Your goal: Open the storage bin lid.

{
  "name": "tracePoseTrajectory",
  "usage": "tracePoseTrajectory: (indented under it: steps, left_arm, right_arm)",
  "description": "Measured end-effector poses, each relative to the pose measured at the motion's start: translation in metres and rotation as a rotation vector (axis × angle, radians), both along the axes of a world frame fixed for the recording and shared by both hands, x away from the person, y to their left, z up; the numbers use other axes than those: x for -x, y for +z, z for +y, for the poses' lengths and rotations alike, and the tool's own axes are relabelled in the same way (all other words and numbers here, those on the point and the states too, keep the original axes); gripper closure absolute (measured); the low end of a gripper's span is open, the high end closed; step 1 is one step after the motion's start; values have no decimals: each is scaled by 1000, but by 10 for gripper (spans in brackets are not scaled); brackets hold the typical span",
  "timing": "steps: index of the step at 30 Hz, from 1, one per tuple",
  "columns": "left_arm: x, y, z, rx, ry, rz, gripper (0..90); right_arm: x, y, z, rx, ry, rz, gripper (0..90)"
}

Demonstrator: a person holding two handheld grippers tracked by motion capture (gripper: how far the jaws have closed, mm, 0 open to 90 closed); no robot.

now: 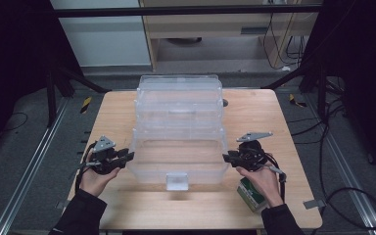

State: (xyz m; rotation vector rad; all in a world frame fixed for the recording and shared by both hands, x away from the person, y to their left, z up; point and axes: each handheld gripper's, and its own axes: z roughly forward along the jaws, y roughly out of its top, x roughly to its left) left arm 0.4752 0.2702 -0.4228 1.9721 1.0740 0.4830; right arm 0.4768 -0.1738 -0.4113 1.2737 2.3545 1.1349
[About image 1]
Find grey metal bracket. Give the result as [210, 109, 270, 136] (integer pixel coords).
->
[303, 199, 327, 211]

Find black metal stand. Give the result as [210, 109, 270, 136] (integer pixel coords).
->
[260, 62, 328, 119]
[44, 63, 113, 129]

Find black horizontal metal bar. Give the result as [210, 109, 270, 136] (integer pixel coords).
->
[53, 4, 324, 19]

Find clear plastic storage box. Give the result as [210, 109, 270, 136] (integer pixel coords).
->
[125, 73, 230, 192]

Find black curtain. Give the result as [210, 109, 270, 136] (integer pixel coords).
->
[0, 0, 83, 158]
[302, 0, 376, 181]

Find thin black floor cable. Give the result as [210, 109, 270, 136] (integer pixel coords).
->
[0, 112, 29, 133]

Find hanging black cables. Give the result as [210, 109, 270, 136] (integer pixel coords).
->
[262, 13, 308, 71]

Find green cardboard box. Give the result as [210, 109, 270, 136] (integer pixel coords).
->
[236, 177, 269, 214]

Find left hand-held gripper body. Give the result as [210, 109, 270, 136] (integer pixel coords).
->
[88, 135, 122, 176]

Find yellow black tape strip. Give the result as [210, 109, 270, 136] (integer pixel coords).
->
[79, 96, 93, 115]
[288, 93, 307, 109]

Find person's left hand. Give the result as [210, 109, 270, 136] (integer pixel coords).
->
[78, 153, 122, 198]

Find white cabinet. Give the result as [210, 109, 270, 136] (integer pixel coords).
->
[49, 0, 153, 69]

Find aluminium floor rail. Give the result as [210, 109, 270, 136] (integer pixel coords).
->
[306, 94, 376, 235]
[0, 97, 71, 235]

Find right hand-held gripper cable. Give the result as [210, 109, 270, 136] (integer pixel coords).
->
[263, 152, 288, 204]

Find light wooden desk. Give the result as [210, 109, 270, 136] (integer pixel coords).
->
[139, 0, 324, 71]

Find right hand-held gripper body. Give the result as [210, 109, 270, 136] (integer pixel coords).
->
[236, 131, 274, 173]

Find black looped floor cable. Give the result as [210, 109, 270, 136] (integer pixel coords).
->
[317, 97, 376, 231]

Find person's right hand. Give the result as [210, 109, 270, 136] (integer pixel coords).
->
[235, 164, 285, 210]

